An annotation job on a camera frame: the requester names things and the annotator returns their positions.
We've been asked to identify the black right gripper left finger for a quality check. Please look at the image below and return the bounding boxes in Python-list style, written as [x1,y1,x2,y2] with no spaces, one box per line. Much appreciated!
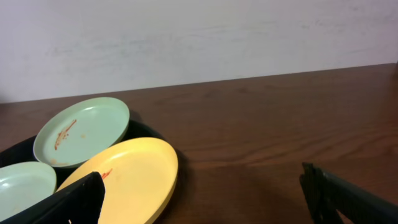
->
[1,172,105,224]

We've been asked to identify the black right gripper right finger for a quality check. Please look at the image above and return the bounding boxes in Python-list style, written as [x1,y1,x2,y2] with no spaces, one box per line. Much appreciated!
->
[299,162,397,224]

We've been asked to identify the green plate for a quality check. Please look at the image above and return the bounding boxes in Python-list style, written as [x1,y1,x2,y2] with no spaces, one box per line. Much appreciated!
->
[33,97,130,169]
[1,162,57,221]

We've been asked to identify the yellow plate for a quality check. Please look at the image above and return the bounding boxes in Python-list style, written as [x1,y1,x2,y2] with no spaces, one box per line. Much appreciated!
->
[59,138,178,223]

